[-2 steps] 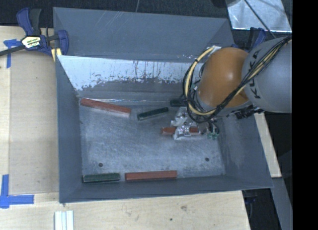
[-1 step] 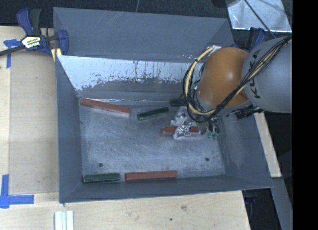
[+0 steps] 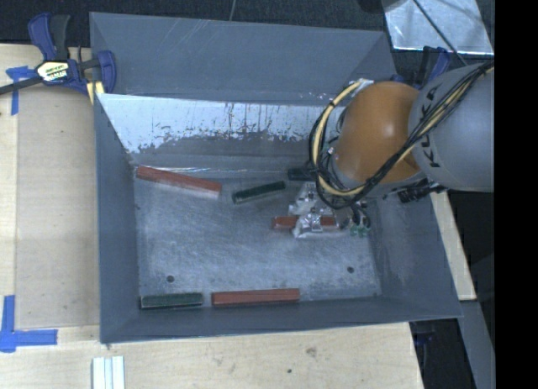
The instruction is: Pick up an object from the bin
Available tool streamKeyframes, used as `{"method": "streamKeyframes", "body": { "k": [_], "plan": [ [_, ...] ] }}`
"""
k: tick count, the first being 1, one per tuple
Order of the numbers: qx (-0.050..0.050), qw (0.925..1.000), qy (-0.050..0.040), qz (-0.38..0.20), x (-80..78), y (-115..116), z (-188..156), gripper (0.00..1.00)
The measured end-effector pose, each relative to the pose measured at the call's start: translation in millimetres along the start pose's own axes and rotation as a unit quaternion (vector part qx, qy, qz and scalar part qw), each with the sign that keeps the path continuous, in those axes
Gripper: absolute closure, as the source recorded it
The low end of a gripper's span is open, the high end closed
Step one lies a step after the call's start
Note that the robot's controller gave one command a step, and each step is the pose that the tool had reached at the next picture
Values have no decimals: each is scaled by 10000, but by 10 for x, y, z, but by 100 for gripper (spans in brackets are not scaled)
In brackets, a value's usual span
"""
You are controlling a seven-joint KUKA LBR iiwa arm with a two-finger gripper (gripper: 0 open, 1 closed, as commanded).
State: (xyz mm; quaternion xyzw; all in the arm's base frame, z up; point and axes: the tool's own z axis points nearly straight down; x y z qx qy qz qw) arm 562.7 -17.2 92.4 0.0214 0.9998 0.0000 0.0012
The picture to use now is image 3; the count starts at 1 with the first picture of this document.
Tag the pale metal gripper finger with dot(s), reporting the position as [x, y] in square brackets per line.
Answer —
[307, 232]
[303, 220]

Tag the red-brown block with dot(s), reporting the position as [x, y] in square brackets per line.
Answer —
[283, 222]
[255, 297]
[178, 181]

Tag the dark green flat block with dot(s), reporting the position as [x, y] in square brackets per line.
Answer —
[171, 301]
[258, 192]

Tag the grey metal bin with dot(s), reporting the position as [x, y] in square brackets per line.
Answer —
[252, 253]

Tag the pale wood flat board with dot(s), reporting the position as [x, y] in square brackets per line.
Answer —
[54, 211]

